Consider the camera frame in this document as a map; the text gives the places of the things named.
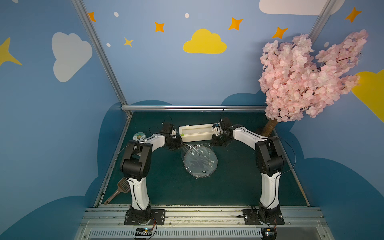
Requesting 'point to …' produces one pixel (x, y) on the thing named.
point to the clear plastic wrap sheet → (184, 147)
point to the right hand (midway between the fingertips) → (212, 142)
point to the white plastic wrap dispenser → (190, 133)
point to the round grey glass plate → (200, 161)
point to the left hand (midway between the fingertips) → (184, 143)
